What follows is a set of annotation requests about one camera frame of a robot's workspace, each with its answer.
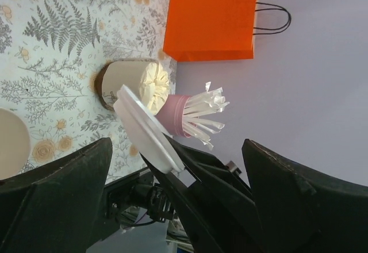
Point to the floral table mat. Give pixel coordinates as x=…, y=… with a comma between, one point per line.
x=51, y=53

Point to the white plastic cup lid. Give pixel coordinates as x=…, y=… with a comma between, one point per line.
x=146, y=133

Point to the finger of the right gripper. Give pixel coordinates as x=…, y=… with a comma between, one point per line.
x=217, y=211

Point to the orange paper bag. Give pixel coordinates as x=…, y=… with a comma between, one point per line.
x=216, y=30

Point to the napkin filled paper tub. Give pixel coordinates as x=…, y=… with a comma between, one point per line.
x=145, y=77

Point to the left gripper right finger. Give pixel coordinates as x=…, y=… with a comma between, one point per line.
x=301, y=209

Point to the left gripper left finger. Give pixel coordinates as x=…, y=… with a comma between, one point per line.
x=52, y=208

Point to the pink cup holder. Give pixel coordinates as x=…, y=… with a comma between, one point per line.
x=171, y=115

